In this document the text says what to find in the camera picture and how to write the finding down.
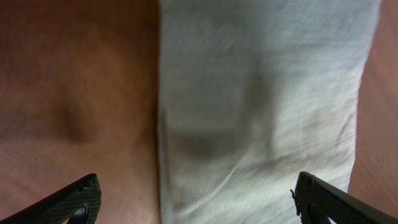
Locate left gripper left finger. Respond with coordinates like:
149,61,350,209
1,174,102,224

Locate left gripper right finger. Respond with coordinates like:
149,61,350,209
290,172,397,224

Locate light blue jeans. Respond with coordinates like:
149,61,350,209
158,0,381,224

